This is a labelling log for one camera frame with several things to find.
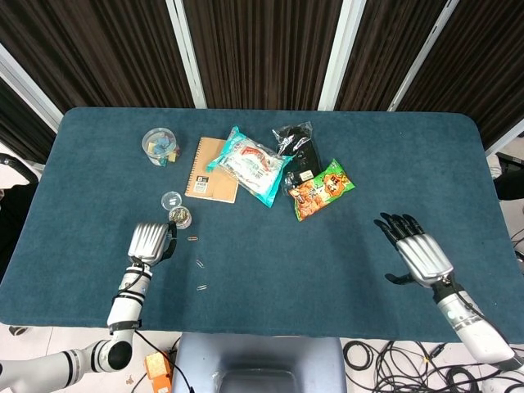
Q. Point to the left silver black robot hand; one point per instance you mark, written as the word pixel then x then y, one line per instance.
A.
pixel 147 241

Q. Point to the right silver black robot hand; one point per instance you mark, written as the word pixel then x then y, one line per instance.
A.
pixel 425 258

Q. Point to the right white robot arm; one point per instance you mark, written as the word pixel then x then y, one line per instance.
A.
pixel 479 331

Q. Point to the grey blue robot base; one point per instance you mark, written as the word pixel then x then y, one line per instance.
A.
pixel 260 360

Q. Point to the clear jar of coloured clips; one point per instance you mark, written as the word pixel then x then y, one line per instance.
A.
pixel 160 147

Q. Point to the small clear paper clip tub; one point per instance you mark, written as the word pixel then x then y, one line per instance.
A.
pixel 183 216

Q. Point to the small clear round lid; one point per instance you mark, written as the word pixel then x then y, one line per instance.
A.
pixel 172 200

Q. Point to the brown kraft spiral notebook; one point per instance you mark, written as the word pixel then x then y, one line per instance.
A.
pixel 209 180

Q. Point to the black white background object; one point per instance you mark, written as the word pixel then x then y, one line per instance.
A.
pixel 511 184

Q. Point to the orange box on floor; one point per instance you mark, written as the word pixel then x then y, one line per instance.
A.
pixel 157 364

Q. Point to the green orange snack bag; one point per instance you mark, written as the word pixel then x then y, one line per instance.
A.
pixel 321 190

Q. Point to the teal white snack bag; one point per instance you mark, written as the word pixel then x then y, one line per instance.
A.
pixel 249 163

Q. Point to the black chair seat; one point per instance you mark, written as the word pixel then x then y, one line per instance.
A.
pixel 14 221

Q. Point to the blue felt table cloth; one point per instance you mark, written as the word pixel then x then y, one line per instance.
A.
pixel 286 266

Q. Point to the small brown floor scrap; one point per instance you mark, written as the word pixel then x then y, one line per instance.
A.
pixel 130 380

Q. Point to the black chair armrest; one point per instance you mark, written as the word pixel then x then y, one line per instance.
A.
pixel 20 165

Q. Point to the grey chair caster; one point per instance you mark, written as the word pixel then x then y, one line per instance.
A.
pixel 18 331

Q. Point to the black socks in clear bag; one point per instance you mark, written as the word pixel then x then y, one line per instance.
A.
pixel 305 157

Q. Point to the dark brown pleated curtain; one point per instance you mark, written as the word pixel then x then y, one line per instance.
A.
pixel 24 127
pixel 380 53
pixel 483 69
pixel 262 53
pixel 102 53

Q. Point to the white frame post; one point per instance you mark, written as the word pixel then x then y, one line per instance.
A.
pixel 421 57
pixel 340 57
pixel 505 143
pixel 30 90
pixel 186 53

